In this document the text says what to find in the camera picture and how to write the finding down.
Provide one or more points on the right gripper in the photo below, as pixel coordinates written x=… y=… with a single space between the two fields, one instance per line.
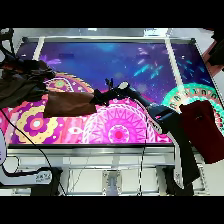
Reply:
x=104 y=95

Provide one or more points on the brown garment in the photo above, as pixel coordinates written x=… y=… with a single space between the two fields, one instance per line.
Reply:
x=68 y=104

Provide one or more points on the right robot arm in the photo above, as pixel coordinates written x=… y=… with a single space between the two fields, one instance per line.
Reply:
x=173 y=126

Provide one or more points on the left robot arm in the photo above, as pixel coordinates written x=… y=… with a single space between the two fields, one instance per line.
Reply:
x=30 y=178

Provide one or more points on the heap of clothes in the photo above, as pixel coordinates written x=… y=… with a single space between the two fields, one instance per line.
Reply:
x=23 y=81

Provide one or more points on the dark red garment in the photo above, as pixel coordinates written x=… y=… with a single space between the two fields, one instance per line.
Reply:
x=203 y=130

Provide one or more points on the silver frame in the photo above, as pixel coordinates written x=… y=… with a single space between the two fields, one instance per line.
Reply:
x=100 y=151

